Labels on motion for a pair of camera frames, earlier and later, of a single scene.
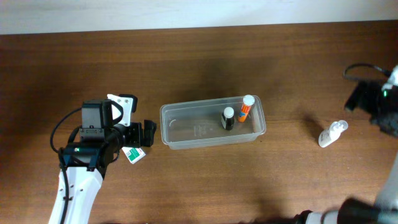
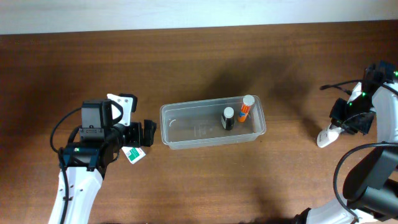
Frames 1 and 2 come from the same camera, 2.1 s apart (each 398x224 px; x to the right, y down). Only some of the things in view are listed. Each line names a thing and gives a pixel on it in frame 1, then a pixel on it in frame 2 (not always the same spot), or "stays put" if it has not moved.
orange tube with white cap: x=248 y=101 stays put
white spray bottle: x=328 y=136 stays put
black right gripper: x=354 y=99 → x=351 y=116
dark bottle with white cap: x=227 y=118 stays put
